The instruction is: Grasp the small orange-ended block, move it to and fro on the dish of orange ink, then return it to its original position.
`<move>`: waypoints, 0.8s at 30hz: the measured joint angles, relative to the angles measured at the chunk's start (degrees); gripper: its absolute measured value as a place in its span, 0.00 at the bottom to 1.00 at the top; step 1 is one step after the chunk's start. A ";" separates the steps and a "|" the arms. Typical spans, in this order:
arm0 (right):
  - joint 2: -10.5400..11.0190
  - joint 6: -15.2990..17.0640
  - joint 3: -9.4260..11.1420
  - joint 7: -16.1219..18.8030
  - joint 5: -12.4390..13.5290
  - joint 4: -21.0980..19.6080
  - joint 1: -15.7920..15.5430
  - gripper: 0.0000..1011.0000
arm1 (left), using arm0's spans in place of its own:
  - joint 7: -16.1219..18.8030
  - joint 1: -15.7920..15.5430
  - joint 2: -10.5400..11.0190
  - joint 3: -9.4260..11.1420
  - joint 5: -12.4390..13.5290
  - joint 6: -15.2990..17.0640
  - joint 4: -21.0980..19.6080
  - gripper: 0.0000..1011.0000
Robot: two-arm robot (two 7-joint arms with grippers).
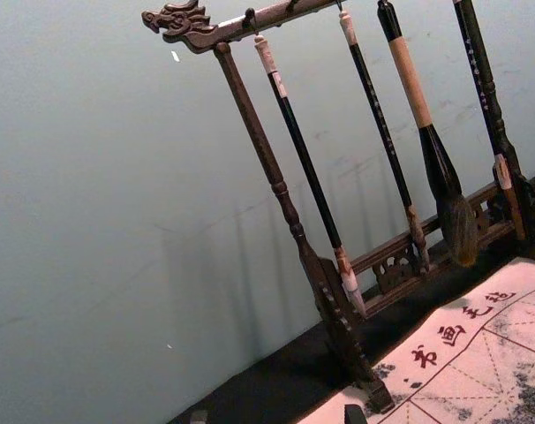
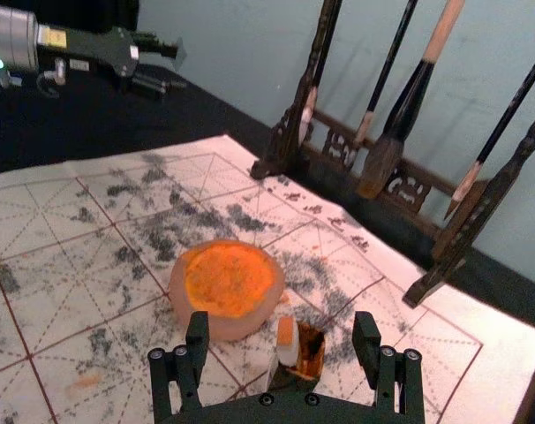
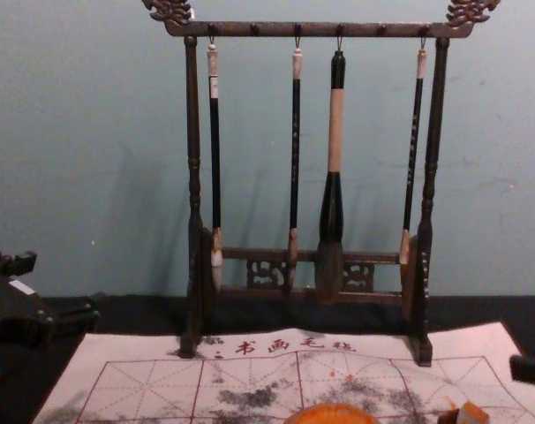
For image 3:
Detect round orange object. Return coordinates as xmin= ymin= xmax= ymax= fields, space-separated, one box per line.
xmin=282 ymin=402 xmax=386 ymax=424

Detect black table cloth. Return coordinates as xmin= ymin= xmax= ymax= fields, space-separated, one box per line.
xmin=0 ymin=291 xmax=535 ymax=424

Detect white felt mat red grid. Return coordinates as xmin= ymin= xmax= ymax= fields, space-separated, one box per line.
xmin=31 ymin=321 xmax=535 ymax=424

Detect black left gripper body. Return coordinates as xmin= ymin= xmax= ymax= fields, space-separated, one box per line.
xmin=0 ymin=272 xmax=57 ymax=351

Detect small orange topped seal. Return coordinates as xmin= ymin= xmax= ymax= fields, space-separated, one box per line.
xmin=436 ymin=398 xmax=492 ymax=424

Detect thin brush with white label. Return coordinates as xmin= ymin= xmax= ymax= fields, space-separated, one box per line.
xmin=205 ymin=41 xmax=225 ymax=293

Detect large black and cream brush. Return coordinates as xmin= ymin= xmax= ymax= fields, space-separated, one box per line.
xmin=314 ymin=49 xmax=347 ymax=307

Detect dark carved wooden brush rack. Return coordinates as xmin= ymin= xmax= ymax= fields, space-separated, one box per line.
xmin=141 ymin=0 xmax=501 ymax=368

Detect thin black calligraphy brush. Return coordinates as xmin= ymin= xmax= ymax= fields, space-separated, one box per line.
xmin=285 ymin=45 xmax=305 ymax=294
xmin=398 ymin=47 xmax=429 ymax=267

